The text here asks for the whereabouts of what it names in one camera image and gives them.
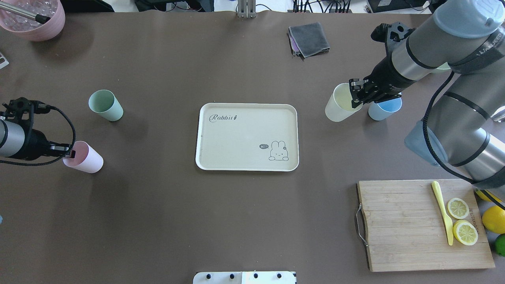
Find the whole lemon lower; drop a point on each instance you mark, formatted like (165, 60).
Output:
(494, 220)

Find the whole lemon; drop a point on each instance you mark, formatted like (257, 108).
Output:
(482, 196)
(494, 220)

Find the wooden round stand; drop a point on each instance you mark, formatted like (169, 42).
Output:
(435, 4)

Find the grey folded cloth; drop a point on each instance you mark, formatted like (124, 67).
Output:
(310, 38)

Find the pink ice bucket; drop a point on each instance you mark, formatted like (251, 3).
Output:
(29, 29)

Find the green plastic cup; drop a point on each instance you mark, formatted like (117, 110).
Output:
(105, 104)

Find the cream rabbit tray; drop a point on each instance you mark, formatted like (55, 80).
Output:
(247, 137)

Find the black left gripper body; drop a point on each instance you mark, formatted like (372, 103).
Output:
(34, 144)

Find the lower lemon slice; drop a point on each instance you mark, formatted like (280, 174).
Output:
(465, 232)

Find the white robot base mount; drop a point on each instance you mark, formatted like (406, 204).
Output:
(246, 277)

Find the metal ice scoop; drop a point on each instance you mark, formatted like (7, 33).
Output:
(42, 19)

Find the whole lemon upper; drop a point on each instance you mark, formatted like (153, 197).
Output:
(482, 196)

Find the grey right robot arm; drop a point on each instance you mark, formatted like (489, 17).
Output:
(469, 36)

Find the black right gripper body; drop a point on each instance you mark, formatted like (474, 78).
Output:
(384, 78)

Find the green lime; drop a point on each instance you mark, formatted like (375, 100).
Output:
(499, 245)

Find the lemon slice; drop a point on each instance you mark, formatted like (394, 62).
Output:
(457, 208)
(465, 232)

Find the purple cloth under grey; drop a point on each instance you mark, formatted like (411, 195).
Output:
(294, 47)

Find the wooden cutting board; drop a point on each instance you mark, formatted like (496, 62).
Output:
(404, 229)

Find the green bowl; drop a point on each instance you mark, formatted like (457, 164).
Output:
(442, 68)

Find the upper lemon slice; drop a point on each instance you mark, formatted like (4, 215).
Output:
(457, 208)

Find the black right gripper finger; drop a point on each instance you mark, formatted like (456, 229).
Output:
(357, 85)
(359, 98)

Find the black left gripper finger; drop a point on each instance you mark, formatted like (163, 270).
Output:
(60, 147)
(69, 154)

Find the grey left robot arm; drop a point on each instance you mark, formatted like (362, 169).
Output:
(18, 143)

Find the pink plastic cup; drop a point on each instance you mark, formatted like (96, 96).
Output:
(86, 158)

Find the pale yellow plastic cup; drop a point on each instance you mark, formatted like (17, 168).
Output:
(339, 106)

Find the blue plastic cup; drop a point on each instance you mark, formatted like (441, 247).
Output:
(382, 110)

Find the yellow plastic knife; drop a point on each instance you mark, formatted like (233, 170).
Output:
(448, 224)

